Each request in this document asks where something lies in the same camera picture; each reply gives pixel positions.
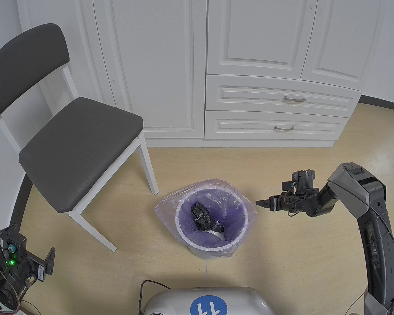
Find white trash bin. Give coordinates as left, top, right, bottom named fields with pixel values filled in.
left=176, top=186, right=249, bottom=259

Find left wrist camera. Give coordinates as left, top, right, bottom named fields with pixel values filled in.
left=0, top=224, right=27, bottom=262

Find black and white wrapper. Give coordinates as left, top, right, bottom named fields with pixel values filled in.
left=191, top=201, right=226, bottom=242

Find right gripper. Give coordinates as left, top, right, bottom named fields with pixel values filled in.
left=270, top=194, right=295, bottom=212

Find white chair dark grey pads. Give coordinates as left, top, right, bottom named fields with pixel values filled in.
left=0, top=23, right=158, bottom=252

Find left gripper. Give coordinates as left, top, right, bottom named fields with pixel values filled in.
left=20, top=247, right=56, bottom=285

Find purple plastic bag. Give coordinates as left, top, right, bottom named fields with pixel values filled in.
left=155, top=178, right=257, bottom=258

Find white wardrobe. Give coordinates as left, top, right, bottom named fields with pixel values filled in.
left=16, top=0, right=386, bottom=148

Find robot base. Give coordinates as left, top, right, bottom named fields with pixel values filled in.
left=146, top=287, right=276, bottom=315

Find black cable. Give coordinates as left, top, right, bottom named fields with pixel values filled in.
left=139, top=280, right=171, bottom=312

